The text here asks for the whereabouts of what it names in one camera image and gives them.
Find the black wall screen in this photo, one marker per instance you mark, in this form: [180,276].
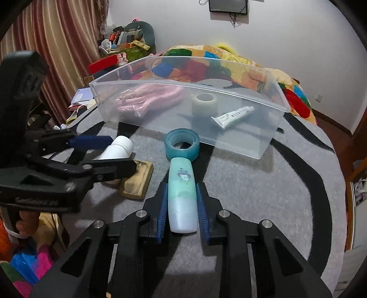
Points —
[228,5]

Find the stack of papers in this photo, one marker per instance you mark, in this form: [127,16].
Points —
[81,97]

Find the green printed box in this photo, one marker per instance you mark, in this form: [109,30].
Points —
[134,53]

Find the person's left hand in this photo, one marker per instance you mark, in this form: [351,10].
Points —
[26,223]

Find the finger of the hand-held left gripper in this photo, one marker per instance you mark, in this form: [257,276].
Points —
[114,167]
[91,141]

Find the small rabbit toy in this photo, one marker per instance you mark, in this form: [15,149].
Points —
[123,58]

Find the wooden furniture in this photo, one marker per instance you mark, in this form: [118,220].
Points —
[351,206]

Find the green and white bottle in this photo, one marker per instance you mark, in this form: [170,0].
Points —
[182,197]

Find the red box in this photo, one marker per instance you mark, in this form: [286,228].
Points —
[103,63]

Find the bright multicoloured cloth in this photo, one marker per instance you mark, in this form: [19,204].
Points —
[25,266]

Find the striped brown curtain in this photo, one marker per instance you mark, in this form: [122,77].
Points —
[57,34]

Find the white printed tube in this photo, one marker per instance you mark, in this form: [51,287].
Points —
[232,117]

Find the blue-green tape roll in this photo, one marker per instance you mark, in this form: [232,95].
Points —
[183,153]

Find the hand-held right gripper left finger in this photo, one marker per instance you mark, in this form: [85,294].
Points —
[161,213]

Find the grey neck pillow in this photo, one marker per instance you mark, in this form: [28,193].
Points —
[146,34]

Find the yellow plush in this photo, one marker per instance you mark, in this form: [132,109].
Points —
[225,47]

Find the clear plastic storage bin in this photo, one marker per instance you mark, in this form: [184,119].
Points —
[243,137]

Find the colourful patchwork blanket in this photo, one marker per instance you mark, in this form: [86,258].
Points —
[246,64]

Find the white plastic bottle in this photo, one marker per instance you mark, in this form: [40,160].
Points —
[119,149]

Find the clear tape roll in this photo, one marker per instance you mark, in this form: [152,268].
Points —
[204,106]

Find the white wall socket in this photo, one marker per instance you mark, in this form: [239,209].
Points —
[318,97]

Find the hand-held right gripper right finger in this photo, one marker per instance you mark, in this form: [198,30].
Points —
[202,213]

